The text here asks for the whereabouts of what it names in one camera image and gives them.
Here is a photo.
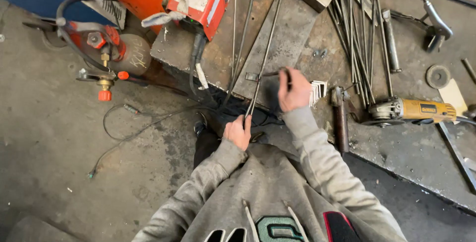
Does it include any thin welding filler rod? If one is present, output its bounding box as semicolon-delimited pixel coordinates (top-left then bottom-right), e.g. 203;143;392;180
231;0;238;83

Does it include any grey gas cylinder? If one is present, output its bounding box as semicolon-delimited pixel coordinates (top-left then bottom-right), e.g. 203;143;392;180
112;34;152;76

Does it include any stack of small bent brackets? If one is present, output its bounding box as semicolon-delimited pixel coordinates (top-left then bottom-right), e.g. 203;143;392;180
309;80;328;107

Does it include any person's left hand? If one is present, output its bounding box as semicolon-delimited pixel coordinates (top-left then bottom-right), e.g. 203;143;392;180
222;114;253;152

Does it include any long thin steel rod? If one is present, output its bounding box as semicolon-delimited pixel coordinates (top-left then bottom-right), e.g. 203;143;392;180
243;0;286;121

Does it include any yellow angle grinder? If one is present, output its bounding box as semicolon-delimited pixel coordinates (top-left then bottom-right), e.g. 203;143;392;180
362;96;476;127

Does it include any black welder cable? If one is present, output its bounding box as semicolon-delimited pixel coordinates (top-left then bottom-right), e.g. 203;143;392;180
188;30;218;107

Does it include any silver locking clamp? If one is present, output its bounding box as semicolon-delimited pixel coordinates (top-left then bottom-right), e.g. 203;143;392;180
390;0;454;53

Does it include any thin black floor wire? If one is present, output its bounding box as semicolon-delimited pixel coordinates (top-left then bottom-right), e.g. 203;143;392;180
88;103;209;180

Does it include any dark hand tool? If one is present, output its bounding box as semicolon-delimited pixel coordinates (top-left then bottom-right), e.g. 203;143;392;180
262;69;293;91

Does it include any round grinding disc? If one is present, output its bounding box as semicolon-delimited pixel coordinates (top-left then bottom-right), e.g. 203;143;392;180
426;64;451;90

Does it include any grey hooded sweatshirt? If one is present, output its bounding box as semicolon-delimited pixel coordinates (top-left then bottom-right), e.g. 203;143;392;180
180;143;374;242

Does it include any person's black shoe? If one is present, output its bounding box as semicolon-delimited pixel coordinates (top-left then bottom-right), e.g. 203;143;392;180
193;112;209;137

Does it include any grey flat steel bar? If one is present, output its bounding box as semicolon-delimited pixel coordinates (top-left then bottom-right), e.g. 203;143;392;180
437;121;476;195

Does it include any black gas hose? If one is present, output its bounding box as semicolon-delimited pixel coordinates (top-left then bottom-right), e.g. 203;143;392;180
55;0;112;72

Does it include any red welding machine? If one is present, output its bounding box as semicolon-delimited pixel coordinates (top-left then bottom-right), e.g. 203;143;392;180
166;0;239;42

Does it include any white cloth strap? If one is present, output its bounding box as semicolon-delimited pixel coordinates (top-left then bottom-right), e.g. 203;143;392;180
141;0;191;28

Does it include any bundle of steel rods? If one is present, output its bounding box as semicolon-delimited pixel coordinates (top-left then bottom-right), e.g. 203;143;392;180
327;0;395;106

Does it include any short steel pipe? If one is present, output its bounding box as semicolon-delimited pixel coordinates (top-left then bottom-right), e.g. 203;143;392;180
382;9;402;74

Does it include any red gas regulator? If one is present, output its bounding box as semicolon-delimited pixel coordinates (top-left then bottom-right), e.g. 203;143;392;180
67;21;130;102

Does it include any beige cardboard piece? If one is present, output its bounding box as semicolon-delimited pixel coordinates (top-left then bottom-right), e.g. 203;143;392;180
438;78;469;117

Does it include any person's black trouser leg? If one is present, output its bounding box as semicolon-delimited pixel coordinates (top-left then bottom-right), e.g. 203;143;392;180
193;123;227;170

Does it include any person's right hand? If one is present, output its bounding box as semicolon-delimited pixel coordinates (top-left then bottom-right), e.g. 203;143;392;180
277;67;312;113

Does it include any rusty hammer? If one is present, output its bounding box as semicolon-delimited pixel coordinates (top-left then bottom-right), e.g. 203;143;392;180
330;86;351;154

